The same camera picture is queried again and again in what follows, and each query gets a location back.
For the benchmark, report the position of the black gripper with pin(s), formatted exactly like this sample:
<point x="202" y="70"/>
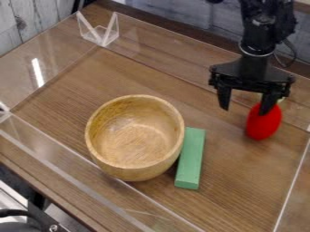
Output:
<point x="252" y="75"/>

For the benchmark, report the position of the red plush fruit green stem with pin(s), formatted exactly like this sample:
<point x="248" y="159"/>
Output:
<point x="261" y="126"/>

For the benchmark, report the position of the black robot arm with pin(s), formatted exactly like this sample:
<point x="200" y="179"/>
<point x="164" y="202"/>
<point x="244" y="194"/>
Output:
<point x="269" y="23"/>

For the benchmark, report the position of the green rectangular block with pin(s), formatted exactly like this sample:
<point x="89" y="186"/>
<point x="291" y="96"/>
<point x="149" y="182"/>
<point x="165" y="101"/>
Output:
<point x="188" y="176"/>

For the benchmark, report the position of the wooden bowl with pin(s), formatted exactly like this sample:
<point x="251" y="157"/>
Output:
<point x="134" y="135"/>

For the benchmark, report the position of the clear acrylic tray wall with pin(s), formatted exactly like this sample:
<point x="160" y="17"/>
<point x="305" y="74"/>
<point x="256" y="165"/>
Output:
<point x="59" y="77"/>

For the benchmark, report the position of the clear acrylic corner bracket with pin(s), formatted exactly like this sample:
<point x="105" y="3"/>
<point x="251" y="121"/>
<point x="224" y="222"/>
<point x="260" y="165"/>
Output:
<point x="100" y="35"/>

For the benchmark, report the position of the black metal stand bracket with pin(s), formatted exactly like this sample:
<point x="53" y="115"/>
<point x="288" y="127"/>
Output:
<point x="42" y="221"/>

